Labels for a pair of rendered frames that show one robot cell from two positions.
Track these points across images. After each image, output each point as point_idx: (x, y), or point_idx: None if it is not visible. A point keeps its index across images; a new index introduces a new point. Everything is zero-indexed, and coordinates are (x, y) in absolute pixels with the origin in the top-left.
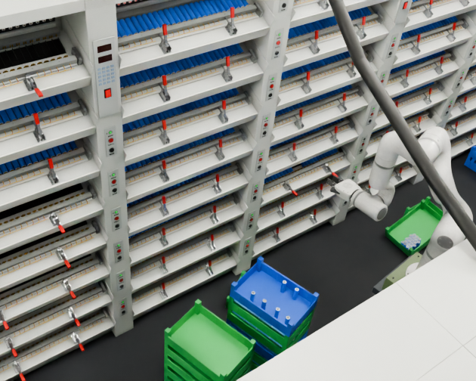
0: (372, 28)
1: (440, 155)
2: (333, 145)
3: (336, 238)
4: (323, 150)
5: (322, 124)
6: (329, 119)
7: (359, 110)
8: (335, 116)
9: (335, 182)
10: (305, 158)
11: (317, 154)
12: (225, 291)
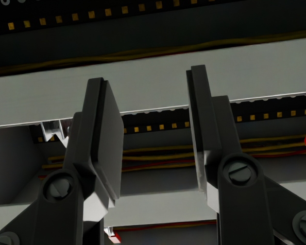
0: None
1: None
2: (64, 117)
3: None
4: (134, 111)
5: (194, 205)
6: (171, 220)
7: (6, 210)
8: (140, 224)
9: (102, 125)
10: (268, 96)
11: (162, 83)
12: None
